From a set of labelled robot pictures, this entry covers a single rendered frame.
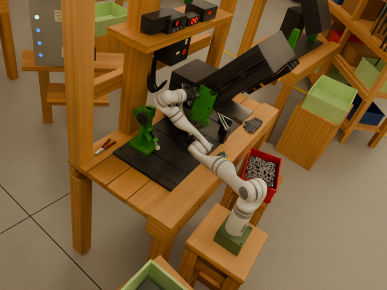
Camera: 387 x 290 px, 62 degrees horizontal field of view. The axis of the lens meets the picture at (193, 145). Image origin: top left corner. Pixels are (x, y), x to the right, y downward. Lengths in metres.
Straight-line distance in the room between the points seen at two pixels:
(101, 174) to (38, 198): 1.15
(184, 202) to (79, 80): 0.78
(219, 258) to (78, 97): 0.98
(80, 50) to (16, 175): 1.81
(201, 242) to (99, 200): 1.37
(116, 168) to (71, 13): 0.83
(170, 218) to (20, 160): 1.87
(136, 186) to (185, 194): 0.26
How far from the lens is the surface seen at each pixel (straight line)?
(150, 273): 1.48
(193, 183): 1.80
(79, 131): 1.67
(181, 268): 1.82
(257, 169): 2.05
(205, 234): 1.67
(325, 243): 3.17
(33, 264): 2.54
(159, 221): 1.60
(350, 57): 4.84
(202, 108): 1.92
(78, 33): 1.41
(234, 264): 1.62
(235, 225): 1.54
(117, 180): 1.77
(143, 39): 1.63
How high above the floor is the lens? 2.18
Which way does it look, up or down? 39 degrees down
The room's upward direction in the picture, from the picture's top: 15 degrees clockwise
